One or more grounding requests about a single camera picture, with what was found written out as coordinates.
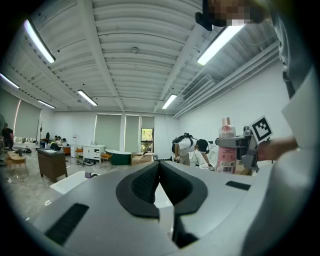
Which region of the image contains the wooden low table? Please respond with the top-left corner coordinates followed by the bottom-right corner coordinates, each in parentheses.
top-left (5, 149), bottom-right (30, 176)

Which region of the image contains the window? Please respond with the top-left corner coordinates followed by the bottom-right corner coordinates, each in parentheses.
top-left (141, 128), bottom-right (154, 152)

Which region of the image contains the dark green bathtub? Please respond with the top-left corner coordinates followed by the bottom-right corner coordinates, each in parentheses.
top-left (104, 148), bottom-right (132, 166)

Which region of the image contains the group of seated people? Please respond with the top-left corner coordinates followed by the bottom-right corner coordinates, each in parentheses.
top-left (41, 132), bottom-right (69, 151)

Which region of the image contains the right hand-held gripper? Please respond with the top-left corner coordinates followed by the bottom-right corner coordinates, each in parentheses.
top-left (215, 115), bottom-right (274, 174)

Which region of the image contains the dark wooden table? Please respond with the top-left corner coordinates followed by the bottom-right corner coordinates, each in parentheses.
top-left (36, 148), bottom-right (69, 183)

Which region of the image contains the person's dark top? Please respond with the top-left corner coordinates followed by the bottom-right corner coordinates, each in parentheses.
top-left (271, 9), bottom-right (317, 99)

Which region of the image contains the ceiling light bar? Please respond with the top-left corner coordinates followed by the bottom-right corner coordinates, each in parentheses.
top-left (76, 89), bottom-right (99, 107)
top-left (161, 93), bottom-right (178, 110)
top-left (23, 19), bottom-right (57, 64)
top-left (37, 99), bottom-right (56, 110)
top-left (196, 24), bottom-right (245, 67)
top-left (0, 73), bottom-right (21, 90)

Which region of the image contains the white cabinet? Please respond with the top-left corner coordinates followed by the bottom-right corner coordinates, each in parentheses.
top-left (82, 144), bottom-right (106, 164)

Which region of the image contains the grey window blind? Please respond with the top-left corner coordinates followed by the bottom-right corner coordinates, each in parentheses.
top-left (124, 114), bottom-right (141, 153)
top-left (95, 113), bottom-right (123, 152)

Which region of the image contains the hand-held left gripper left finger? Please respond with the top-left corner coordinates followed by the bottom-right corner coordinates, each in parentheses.
top-left (32, 160), bottom-right (181, 256)

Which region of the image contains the person's right forearm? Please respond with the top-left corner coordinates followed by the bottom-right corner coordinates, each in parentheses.
top-left (257, 136), bottom-right (301, 161)

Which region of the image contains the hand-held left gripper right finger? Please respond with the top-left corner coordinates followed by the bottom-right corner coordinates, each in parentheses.
top-left (159, 160), bottom-right (258, 250)

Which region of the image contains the cardboard box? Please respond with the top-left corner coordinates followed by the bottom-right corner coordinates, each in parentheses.
top-left (130, 151), bottom-right (155, 166)
top-left (234, 162), bottom-right (254, 176)

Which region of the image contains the ceiling air vent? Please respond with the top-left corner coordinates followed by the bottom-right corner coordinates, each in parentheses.
top-left (181, 74), bottom-right (214, 101)

